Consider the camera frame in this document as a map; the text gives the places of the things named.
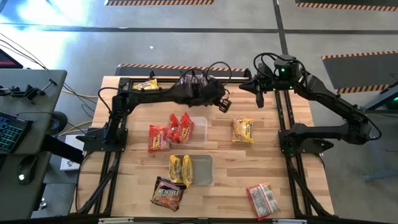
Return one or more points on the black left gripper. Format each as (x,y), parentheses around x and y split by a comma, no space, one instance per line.
(205,91)

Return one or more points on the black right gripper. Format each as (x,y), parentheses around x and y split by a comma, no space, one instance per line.
(269,79)

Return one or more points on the yellow creamy chicken ramen packet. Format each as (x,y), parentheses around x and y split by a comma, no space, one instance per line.
(242,130)

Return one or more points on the black ramen packet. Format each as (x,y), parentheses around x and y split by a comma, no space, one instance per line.
(166,194)
(183,78)

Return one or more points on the orange red ramen packet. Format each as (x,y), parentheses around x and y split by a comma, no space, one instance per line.
(158,138)

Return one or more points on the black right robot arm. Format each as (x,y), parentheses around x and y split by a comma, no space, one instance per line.
(329,96)

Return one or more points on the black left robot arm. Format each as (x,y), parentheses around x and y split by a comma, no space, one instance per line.
(149,95)

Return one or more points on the black table clamp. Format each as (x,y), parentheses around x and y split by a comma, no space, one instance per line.
(247,73)
(151,74)

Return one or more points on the clear plastic bin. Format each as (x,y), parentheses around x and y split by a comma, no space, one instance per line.
(200,130)

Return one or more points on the pale grey plastic bin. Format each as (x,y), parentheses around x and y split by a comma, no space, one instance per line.
(203,169)

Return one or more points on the hazard striped black floor mat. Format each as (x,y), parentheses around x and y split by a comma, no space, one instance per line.
(140,70)
(357,71)
(342,6)
(155,2)

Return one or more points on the black device green light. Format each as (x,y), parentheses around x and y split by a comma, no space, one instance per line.
(394,101)

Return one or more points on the white box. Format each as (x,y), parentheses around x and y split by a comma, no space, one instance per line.
(70,163)

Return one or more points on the black round stool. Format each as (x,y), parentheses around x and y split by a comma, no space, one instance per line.
(59,123)

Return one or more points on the black flat bar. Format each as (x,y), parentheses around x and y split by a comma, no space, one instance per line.
(62,149)

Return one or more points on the black clamp device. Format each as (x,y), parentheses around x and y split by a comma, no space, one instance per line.
(29,92)

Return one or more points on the black computer mouse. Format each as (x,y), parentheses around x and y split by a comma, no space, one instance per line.
(27,169)

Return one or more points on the black backlit keyboard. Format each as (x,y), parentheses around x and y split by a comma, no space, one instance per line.
(12,133)

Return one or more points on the dark grey desk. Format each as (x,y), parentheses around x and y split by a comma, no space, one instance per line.
(31,199)

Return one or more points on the black monitor red glow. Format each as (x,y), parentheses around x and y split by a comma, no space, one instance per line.
(7,62)

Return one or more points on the black metal table frame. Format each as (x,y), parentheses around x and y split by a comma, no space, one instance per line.
(280,109)

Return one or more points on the blue grey desk frame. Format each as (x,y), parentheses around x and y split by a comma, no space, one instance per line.
(373,161)

